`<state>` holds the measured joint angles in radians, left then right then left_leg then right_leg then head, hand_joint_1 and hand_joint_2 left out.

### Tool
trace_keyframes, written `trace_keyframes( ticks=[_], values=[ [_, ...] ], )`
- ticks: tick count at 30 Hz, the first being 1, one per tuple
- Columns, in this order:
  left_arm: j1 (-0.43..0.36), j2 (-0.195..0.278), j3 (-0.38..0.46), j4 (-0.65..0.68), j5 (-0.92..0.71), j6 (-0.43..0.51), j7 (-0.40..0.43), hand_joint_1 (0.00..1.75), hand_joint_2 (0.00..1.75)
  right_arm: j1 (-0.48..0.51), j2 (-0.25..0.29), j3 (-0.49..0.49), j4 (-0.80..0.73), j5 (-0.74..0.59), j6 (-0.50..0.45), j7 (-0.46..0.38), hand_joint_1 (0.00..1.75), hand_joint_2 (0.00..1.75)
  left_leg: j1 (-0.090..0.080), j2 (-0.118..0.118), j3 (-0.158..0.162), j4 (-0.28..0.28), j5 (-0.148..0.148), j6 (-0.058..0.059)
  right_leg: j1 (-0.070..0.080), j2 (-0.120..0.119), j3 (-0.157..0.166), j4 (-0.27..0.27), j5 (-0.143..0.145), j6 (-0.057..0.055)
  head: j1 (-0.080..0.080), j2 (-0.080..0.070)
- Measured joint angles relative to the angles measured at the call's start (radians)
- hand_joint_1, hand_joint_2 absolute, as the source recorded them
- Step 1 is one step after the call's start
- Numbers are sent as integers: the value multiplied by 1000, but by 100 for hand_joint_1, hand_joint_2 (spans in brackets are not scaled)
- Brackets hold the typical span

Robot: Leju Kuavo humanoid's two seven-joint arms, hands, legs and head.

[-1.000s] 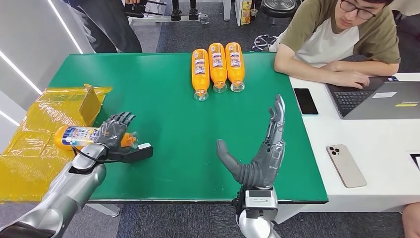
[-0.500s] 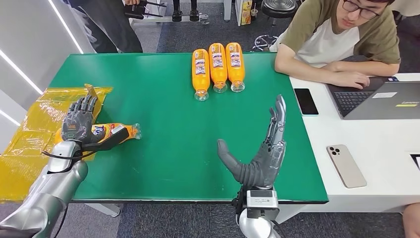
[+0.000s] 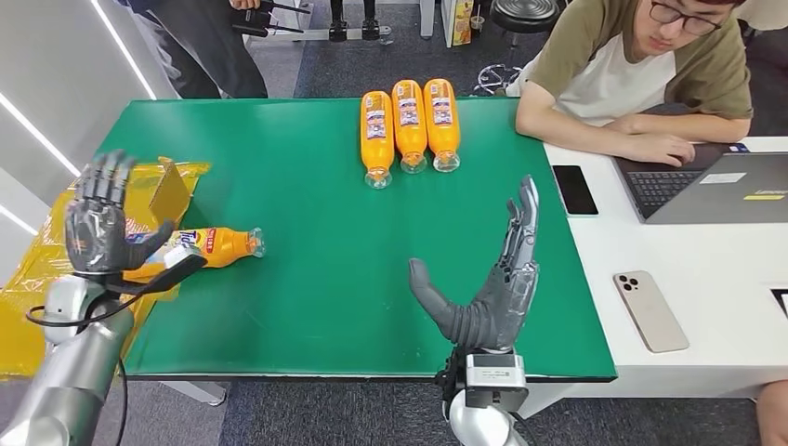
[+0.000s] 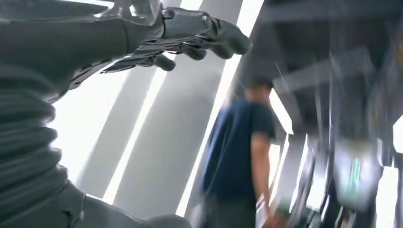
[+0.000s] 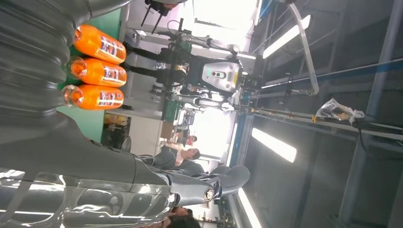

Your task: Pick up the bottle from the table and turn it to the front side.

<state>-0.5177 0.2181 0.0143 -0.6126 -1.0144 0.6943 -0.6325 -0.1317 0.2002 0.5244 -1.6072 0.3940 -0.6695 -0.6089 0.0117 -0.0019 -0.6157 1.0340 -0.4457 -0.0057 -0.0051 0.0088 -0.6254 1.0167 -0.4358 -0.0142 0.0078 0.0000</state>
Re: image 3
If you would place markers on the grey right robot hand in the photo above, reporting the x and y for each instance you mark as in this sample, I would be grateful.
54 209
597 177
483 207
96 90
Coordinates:
499 308

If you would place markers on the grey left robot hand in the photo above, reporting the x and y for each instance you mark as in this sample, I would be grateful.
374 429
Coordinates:
95 237

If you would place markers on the orange drink bottle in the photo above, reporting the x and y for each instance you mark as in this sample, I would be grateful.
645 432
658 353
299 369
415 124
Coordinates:
441 120
409 123
377 132
228 246

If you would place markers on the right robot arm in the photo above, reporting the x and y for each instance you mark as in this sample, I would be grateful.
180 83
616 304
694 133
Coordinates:
480 431

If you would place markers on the yellow plastic sheet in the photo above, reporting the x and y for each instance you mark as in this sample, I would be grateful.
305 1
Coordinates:
31 271

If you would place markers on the yellow cardboard box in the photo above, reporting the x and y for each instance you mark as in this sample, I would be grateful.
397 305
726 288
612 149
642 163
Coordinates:
169 194

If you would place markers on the black smartphone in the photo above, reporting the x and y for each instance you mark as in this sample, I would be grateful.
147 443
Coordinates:
575 189

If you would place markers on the gold smartphone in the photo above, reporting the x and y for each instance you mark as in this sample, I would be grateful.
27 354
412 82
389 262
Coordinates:
651 313

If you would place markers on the white table leg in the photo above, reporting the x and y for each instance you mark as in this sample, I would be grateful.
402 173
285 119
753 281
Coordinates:
197 392

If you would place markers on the green table mat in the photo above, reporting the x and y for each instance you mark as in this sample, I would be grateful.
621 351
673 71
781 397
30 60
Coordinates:
320 246

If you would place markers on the person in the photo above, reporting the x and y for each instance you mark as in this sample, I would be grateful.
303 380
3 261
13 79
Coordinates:
197 43
774 415
615 74

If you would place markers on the grey laptop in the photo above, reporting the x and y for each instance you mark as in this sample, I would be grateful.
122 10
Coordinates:
708 194

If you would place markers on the black handheld controller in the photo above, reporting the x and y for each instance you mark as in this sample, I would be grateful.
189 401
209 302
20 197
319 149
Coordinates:
249 18

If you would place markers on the orange printed box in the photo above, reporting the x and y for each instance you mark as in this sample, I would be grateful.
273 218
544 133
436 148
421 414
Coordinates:
462 21

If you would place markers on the black round stool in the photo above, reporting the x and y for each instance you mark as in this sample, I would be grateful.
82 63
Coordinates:
523 11

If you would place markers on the black glasses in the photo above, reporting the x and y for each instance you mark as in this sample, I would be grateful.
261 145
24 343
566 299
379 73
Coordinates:
686 21

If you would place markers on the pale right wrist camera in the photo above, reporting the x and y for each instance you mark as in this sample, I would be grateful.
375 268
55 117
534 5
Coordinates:
495 378

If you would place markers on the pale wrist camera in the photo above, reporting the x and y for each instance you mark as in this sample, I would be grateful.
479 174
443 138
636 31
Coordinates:
495 378
61 308

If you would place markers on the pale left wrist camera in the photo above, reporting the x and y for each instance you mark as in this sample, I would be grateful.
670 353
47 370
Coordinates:
61 308

